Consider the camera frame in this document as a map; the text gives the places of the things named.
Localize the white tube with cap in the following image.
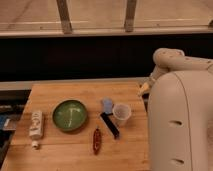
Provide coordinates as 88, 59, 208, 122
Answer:
29, 110, 44, 149

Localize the green ceramic bowl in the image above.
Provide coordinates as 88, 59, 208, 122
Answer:
52, 100, 88, 132

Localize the metal window post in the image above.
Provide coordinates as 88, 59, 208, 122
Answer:
124, 0, 137, 32
56, 0, 72, 34

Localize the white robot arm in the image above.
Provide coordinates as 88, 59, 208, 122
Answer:
140, 48, 213, 171

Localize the right metal window post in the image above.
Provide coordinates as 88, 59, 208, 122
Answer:
124, 0, 137, 32

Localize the red chili pepper toy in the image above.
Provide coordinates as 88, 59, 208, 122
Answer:
93, 128, 102, 155

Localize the left metal window post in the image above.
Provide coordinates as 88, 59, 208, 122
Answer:
56, 0, 72, 34

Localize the clear plastic cup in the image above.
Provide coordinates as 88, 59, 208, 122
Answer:
112, 103, 132, 127

